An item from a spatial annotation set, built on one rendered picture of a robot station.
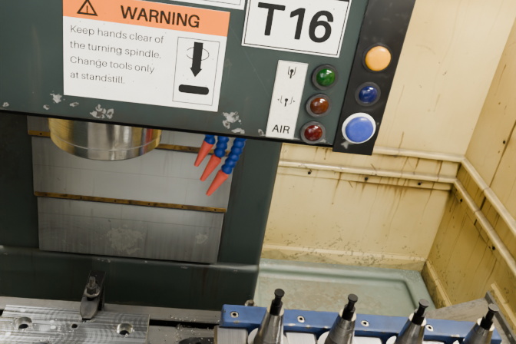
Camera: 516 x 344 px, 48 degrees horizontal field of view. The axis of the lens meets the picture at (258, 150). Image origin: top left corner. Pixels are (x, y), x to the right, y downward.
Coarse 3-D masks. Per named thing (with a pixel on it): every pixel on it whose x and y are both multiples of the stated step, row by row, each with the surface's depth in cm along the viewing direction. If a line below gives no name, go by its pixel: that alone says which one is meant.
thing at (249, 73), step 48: (0, 0) 53; (48, 0) 54; (144, 0) 54; (0, 48) 56; (48, 48) 56; (240, 48) 57; (0, 96) 58; (48, 96) 58; (240, 96) 60; (336, 96) 60
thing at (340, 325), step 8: (336, 320) 87; (344, 320) 85; (352, 320) 86; (336, 328) 87; (344, 328) 86; (352, 328) 86; (328, 336) 88; (336, 336) 87; (344, 336) 86; (352, 336) 87
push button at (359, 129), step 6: (354, 120) 61; (360, 120) 61; (366, 120) 61; (348, 126) 61; (354, 126) 61; (360, 126) 61; (366, 126) 61; (372, 126) 61; (348, 132) 61; (354, 132) 61; (360, 132) 61; (366, 132) 61; (372, 132) 62; (354, 138) 62; (360, 138) 62; (366, 138) 62
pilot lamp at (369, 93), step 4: (364, 88) 59; (368, 88) 59; (372, 88) 59; (360, 92) 60; (364, 92) 59; (368, 92) 59; (372, 92) 59; (376, 92) 60; (360, 96) 60; (364, 96) 60; (368, 96) 60; (372, 96) 60; (376, 96) 60; (360, 100) 60; (364, 100) 60; (368, 100) 60; (372, 100) 60
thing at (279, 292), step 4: (276, 292) 83; (280, 292) 83; (284, 292) 84; (276, 296) 83; (280, 296) 83; (272, 300) 85; (276, 300) 84; (280, 300) 84; (272, 304) 84; (276, 304) 84; (280, 304) 84; (272, 308) 84; (276, 308) 84; (280, 308) 84; (272, 312) 84; (276, 312) 84; (280, 312) 85
